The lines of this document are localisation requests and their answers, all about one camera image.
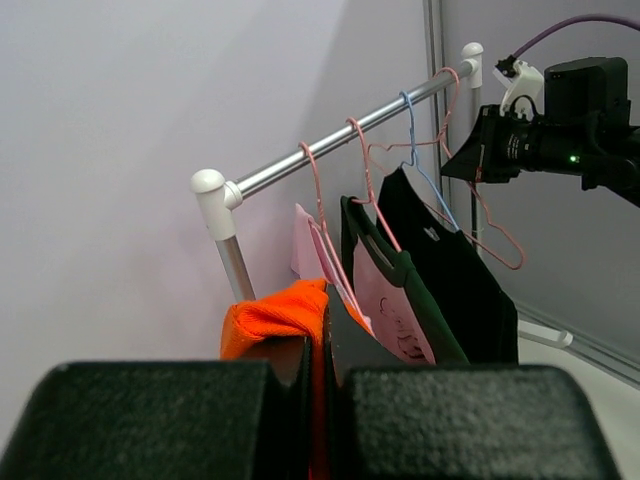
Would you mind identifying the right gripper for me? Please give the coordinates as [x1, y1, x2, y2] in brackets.
[441, 105, 530, 183]

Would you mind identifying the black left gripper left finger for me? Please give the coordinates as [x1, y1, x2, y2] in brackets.
[1, 337, 311, 479]

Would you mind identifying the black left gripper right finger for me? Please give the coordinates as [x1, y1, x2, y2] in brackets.
[325, 295, 620, 479]

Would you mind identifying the pink hanger of orange shirt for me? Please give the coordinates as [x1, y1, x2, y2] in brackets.
[367, 67, 526, 271]

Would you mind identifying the blue wire hanger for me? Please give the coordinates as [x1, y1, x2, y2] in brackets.
[397, 90, 461, 234]

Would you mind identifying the green and white t shirt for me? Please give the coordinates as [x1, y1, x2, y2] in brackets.
[340, 196, 469, 365]

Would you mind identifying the orange t shirt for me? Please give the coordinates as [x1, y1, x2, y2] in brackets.
[219, 278, 374, 480]

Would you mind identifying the pink hanger of green shirt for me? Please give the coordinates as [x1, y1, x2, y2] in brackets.
[344, 116, 404, 254]

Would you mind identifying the black t shirt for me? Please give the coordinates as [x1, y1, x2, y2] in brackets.
[378, 168, 519, 364]

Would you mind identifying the pink t shirt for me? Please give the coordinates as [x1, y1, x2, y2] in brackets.
[290, 202, 374, 331]

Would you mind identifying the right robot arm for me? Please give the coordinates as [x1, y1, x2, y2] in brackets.
[442, 57, 639, 205]

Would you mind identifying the metal clothes rack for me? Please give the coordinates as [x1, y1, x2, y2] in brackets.
[189, 42, 574, 349]

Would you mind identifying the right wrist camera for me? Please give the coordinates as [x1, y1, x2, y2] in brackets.
[494, 56, 544, 118]

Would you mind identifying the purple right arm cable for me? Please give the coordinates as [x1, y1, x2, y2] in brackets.
[513, 14, 640, 62]

